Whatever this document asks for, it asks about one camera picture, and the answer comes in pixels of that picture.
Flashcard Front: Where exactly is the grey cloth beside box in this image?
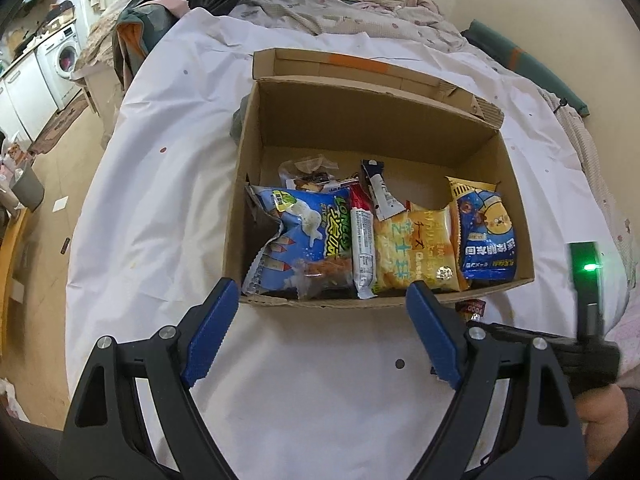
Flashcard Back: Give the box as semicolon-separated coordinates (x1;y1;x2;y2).
230;94;250;145

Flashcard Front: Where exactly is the white kitchen cabinet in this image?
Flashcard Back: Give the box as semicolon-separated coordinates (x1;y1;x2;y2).
2;52;58;142

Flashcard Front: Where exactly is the clear dark snack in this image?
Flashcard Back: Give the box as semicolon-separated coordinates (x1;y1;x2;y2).
278;155;338;193

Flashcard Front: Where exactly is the yellow cheese snack bag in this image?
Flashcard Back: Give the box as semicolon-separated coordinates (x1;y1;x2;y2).
373;203;461;294

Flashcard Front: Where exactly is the green rolled mat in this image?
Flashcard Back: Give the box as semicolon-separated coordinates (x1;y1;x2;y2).
461;20;590;117

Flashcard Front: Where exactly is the red white wafer bar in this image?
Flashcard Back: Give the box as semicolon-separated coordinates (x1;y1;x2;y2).
349;183;375;300

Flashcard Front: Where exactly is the white red snack bag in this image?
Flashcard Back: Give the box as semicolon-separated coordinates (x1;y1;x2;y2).
454;298;486;322

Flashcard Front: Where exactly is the blue rocket snack bag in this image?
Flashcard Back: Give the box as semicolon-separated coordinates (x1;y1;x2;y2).
242;185;354;300

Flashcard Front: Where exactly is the person's right hand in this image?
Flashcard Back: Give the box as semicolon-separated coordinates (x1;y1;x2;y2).
575;385;629;472

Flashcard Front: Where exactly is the brown white chocolate bar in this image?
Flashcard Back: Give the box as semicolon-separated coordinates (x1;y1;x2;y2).
361;159;406;221

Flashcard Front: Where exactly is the blue yellow cookie bag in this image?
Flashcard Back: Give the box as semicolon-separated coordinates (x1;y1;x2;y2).
447;177;518;290

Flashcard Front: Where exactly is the brown cardboard box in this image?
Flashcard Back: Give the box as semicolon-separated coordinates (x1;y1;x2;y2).
224;48;535;308

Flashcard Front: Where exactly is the floral crumpled blanket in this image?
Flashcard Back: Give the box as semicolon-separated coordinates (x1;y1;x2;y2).
230;0;469;53

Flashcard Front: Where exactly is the grey trash bin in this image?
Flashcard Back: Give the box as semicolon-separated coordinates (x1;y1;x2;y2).
11;165;44;212

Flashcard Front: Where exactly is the patterned floor rug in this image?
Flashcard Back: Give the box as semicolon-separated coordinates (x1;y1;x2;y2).
28;92;88;156

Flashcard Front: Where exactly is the wooden bench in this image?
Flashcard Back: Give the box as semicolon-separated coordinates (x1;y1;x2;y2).
0;209;32;353

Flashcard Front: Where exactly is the clear packet red snack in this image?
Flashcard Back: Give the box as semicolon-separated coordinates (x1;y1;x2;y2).
294;258;352;297

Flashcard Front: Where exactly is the white washing machine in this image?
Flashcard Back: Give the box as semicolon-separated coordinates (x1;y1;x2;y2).
36;23;80;110

